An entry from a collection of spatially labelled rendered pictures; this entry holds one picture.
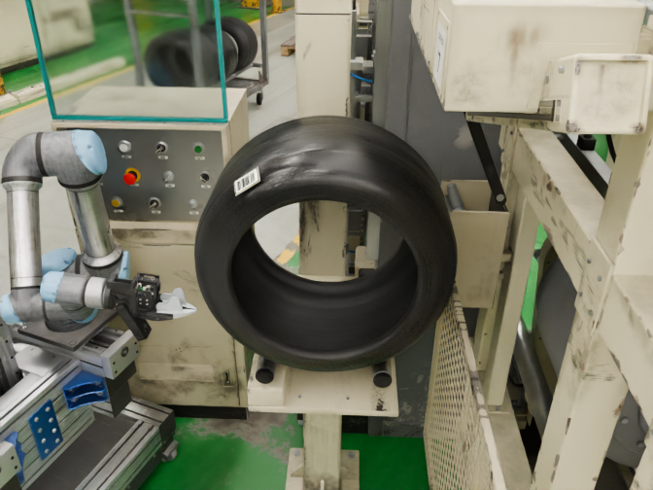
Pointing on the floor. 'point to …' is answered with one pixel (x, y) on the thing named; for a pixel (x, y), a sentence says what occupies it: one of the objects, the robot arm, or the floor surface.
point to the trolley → (242, 33)
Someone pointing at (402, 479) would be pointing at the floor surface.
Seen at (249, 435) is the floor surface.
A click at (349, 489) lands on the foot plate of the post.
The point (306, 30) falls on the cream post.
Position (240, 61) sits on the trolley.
